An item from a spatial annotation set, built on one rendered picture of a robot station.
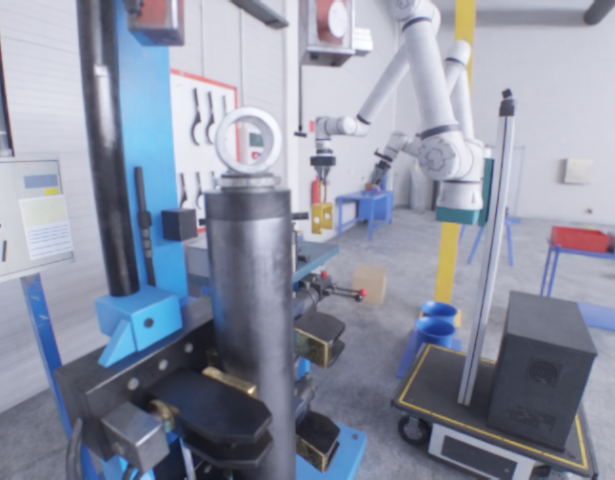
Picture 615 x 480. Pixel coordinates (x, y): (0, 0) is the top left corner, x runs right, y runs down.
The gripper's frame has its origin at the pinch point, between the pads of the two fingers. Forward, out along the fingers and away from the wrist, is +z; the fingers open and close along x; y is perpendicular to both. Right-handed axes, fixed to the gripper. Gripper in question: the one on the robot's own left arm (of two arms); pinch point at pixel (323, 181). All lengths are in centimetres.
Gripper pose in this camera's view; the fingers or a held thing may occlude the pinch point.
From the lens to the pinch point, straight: 169.3
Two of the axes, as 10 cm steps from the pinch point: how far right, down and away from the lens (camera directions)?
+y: -4.6, 2.1, -8.6
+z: 0.0, 9.7, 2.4
